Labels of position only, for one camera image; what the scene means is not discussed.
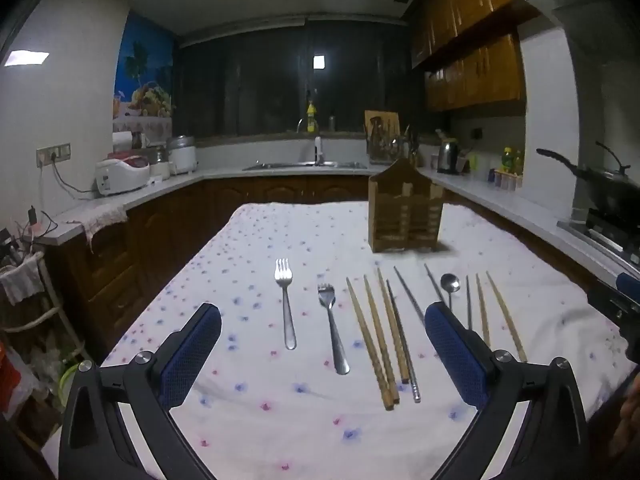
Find steel electric kettle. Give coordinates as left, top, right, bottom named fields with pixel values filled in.
left=437, top=138, right=461, bottom=175

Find metal spoon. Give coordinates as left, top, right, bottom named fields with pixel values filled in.
left=440, top=273, right=461, bottom=312

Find small metal fork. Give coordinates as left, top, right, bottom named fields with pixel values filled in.
left=317, top=283, right=351, bottom=376

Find grey range hood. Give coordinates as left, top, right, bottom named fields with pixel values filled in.
left=520, top=0, right=640, bottom=226

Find gas stove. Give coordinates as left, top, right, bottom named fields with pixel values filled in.
left=556, top=208, right=640, bottom=274

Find person's right hand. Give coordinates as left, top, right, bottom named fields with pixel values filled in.
left=619, top=374, right=640, bottom=462

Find wall socket strip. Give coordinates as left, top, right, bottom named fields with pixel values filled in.
left=36, top=143, right=72, bottom=167

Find white hanging cloth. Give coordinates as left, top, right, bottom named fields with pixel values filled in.
left=0, top=256, right=46, bottom=306

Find large metal fork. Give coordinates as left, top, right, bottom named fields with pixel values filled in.
left=274, top=258, right=297, bottom=351

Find dark wooden base cabinets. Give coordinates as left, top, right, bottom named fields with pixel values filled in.
left=45, top=176, right=621, bottom=356

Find wooden utensil holder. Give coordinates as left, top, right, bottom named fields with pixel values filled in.
left=368, top=157, right=445, bottom=253

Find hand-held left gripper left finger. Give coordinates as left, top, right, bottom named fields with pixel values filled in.
left=60, top=303, right=222, bottom=480

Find tangled chargers and cables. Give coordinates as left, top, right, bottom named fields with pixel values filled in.
left=11, top=205, right=62, bottom=242

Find black power cable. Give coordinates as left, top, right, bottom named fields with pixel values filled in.
left=50, top=157, right=99, bottom=196

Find white kitchen countertop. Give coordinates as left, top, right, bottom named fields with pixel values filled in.
left=35, top=162, right=640, bottom=281

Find cutlery drainer with utensils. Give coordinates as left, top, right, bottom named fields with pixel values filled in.
left=400, top=125, right=422, bottom=167

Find dark kitchen window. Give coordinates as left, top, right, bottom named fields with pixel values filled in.
left=174, top=19, right=417, bottom=139

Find white lidded pot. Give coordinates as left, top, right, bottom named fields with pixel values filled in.
left=167, top=135, right=199, bottom=176

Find floral white tablecloth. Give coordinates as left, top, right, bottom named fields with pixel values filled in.
left=42, top=201, right=638, bottom=480

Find white red rice cooker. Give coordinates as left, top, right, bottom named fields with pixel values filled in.
left=94, top=156, right=151, bottom=197

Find fringed white towel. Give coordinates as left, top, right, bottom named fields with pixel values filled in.
left=79, top=203, right=129, bottom=247

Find steel kitchen sink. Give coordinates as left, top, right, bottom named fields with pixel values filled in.
left=243, top=161, right=369, bottom=171

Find wooden wall cabinets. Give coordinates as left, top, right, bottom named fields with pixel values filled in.
left=410, top=0, right=576, bottom=112

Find white metal rack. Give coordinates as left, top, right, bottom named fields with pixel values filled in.
left=0, top=250, right=89, bottom=367

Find metal dish rack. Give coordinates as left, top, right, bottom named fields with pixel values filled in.
left=367, top=119, right=402, bottom=165

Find wooden cutting board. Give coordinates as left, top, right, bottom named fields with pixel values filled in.
left=364, top=110, right=400, bottom=141

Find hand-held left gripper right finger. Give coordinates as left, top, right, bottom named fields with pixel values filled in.
left=424, top=302, right=589, bottom=480

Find fruit beach wall poster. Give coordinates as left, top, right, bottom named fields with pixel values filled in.
left=112, top=11, right=176, bottom=147

